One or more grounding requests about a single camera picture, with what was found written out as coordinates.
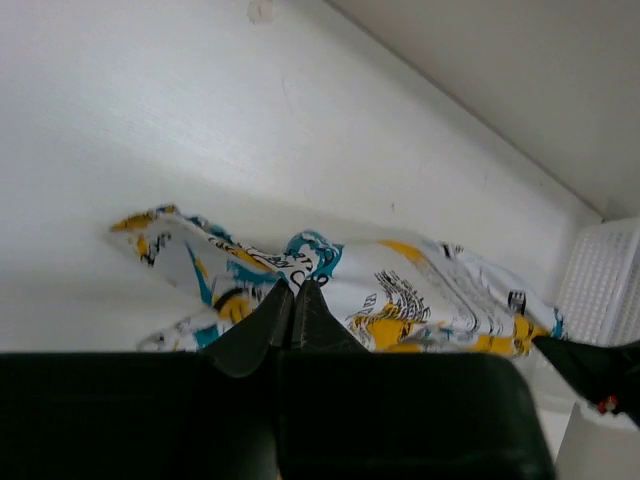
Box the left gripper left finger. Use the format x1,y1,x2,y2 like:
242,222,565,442
1,283,293,479

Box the white perforated plastic basket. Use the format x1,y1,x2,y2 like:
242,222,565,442
558,218,639,346

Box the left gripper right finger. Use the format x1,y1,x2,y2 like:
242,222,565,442
276,281,555,479

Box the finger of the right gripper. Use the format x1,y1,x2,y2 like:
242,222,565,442
534,336,639,415

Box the white yellow teal printed shorts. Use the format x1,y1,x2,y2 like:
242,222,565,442
109,205,566,357

